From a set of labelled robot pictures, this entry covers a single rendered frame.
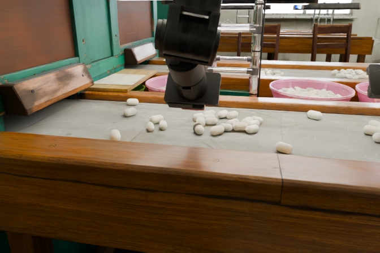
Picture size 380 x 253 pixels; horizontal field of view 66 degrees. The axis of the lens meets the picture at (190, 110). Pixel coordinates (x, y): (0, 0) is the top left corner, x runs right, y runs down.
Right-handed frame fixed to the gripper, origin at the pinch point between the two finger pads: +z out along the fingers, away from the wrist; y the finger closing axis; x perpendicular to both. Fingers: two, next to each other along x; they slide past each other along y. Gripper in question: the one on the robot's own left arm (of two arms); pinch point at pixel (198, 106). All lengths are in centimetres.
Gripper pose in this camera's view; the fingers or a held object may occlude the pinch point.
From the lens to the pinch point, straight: 63.0
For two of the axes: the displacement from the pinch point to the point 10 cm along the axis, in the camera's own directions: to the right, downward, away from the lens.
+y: -9.8, -0.6, 1.8
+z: 1.4, 3.8, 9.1
